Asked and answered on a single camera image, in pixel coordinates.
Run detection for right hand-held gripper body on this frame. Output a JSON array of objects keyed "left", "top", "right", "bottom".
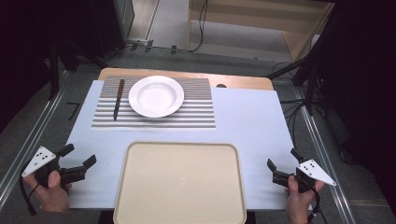
[{"left": 287, "top": 159, "right": 338, "bottom": 194}]

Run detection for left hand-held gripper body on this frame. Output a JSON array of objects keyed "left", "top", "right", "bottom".
[{"left": 21, "top": 146, "right": 68, "bottom": 189}]

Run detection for person's right hand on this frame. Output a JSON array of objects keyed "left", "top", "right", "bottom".
[{"left": 284, "top": 175, "right": 327, "bottom": 224}]

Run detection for person's left hand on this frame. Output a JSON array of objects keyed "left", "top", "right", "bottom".
[{"left": 22, "top": 170, "right": 73, "bottom": 215}]

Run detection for white table cover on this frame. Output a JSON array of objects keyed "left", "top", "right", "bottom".
[{"left": 64, "top": 79, "right": 312, "bottom": 211}]

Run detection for black tripod stand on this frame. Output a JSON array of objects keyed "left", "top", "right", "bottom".
[
  {"left": 45, "top": 36, "right": 110, "bottom": 101},
  {"left": 265, "top": 18, "right": 337, "bottom": 117}
]

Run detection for wooden table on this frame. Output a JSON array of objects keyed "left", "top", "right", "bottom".
[{"left": 97, "top": 67, "right": 275, "bottom": 91}]

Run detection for striped grey placemat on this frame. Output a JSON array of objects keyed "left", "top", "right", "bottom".
[{"left": 91, "top": 75, "right": 217, "bottom": 130}]

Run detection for beige plastic tray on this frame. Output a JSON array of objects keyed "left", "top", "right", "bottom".
[{"left": 112, "top": 141, "right": 248, "bottom": 224}]

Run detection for white round plate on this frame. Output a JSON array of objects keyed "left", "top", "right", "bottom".
[{"left": 128, "top": 75, "right": 185, "bottom": 119}]

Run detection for dark cabinet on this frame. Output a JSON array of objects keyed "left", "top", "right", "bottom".
[{"left": 90, "top": 0, "right": 135, "bottom": 59}]

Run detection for wooden shelf unit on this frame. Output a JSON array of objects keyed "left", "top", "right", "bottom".
[{"left": 186, "top": 0, "right": 336, "bottom": 63}]

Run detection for metal floor rail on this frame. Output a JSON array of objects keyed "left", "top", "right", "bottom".
[
  {"left": 292, "top": 87, "right": 357, "bottom": 224},
  {"left": 0, "top": 70, "right": 71, "bottom": 208}
]

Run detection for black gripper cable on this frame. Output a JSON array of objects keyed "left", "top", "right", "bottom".
[
  {"left": 306, "top": 188, "right": 329, "bottom": 224},
  {"left": 19, "top": 175, "right": 41, "bottom": 217}
]

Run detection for black floor cables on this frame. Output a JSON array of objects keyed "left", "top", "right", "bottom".
[{"left": 274, "top": 61, "right": 314, "bottom": 147}]

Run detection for brown-handled knife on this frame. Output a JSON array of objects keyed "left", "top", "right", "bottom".
[{"left": 112, "top": 78, "right": 126, "bottom": 122}]

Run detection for black hanging cable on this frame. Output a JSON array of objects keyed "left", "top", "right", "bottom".
[{"left": 189, "top": 0, "right": 209, "bottom": 53}]

